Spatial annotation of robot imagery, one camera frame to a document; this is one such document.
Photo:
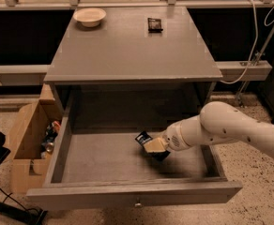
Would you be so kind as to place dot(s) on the blue rxbar blueberry wrapper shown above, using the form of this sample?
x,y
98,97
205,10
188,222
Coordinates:
x,y
143,138

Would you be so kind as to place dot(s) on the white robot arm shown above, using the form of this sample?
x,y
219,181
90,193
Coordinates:
x,y
218,122

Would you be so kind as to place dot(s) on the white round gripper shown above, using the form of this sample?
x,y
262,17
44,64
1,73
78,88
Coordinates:
x,y
174,138

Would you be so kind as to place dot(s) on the black snack packet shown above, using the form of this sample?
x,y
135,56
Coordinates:
x,y
154,25

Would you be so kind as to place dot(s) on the open grey top drawer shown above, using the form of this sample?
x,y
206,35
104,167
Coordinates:
x,y
97,163

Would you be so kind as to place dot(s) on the grey wooden nightstand cabinet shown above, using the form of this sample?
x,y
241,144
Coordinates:
x,y
122,44

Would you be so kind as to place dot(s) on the cardboard box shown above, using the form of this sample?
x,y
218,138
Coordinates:
x,y
29,163

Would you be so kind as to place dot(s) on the cans and trash in box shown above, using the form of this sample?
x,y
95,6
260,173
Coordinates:
x,y
51,133

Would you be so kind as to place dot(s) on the cream ceramic bowl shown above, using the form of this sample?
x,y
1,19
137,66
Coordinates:
x,y
89,17

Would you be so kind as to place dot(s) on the metal drawer knob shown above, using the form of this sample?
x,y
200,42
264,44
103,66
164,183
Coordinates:
x,y
138,204

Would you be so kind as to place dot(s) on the black stand base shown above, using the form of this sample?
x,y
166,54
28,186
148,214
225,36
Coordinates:
x,y
10,207

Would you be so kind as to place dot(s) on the diagonal metal rod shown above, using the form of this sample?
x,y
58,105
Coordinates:
x,y
257,59

